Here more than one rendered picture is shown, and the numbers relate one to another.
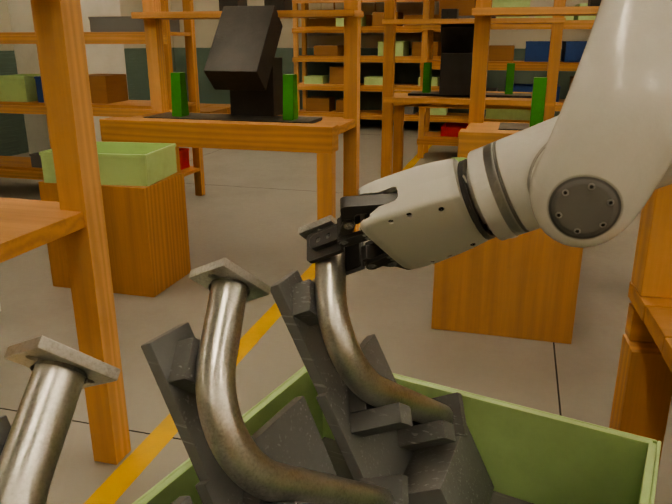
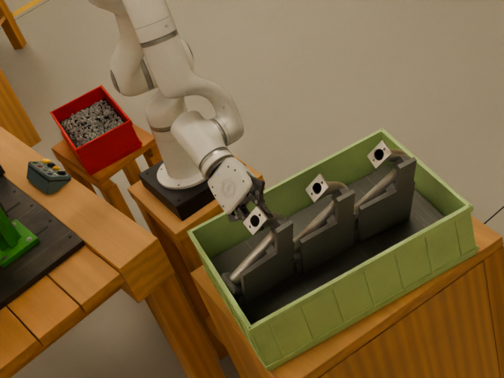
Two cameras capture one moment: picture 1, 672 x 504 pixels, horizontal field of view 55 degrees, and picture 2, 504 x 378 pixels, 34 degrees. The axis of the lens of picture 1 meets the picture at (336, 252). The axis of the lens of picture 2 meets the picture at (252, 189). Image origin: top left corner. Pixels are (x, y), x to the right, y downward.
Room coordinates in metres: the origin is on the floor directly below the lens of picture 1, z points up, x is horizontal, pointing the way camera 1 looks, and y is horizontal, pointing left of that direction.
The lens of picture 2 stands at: (1.51, 1.08, 2.37)
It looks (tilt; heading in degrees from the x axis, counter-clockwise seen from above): 39 degrees down; 230
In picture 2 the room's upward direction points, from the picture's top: 21 degrees counter-clockwise
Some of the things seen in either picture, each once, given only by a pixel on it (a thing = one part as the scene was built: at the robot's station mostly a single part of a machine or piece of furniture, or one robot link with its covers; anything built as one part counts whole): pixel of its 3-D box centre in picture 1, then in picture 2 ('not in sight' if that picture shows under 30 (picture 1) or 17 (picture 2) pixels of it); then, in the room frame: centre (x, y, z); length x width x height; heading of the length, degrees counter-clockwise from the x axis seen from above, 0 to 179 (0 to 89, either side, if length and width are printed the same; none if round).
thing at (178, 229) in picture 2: not in sight; (194, 186); (0.34, -0.58, 0.83); 0.32 x 0.32 x 0.04; 72
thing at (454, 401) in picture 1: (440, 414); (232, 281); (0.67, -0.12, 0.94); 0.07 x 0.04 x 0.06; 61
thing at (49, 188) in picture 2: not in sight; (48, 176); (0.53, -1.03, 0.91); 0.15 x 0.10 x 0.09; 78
